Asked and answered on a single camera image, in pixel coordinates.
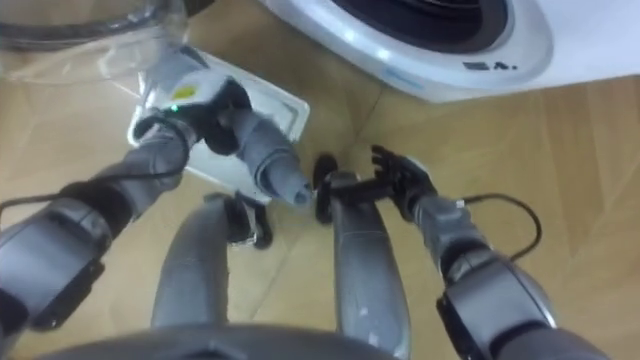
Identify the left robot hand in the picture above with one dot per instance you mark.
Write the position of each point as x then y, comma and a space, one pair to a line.
200, 97

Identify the white plastic tray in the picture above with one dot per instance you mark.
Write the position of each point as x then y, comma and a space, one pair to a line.
272, 107

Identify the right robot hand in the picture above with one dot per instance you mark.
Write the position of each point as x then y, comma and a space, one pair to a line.
407, 182

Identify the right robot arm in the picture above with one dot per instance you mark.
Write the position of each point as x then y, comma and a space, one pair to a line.
492, 295

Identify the white washing machine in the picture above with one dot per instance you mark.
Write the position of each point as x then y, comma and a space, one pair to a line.
550, 45

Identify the robot legs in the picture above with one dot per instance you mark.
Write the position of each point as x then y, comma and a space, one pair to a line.
367, 280

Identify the transparent washing machine door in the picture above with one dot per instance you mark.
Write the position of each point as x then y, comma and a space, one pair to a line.
85, 45

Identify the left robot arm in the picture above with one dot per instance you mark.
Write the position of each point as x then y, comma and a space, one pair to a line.
60, 245

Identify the robot body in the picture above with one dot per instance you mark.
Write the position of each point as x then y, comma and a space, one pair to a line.
220, 345

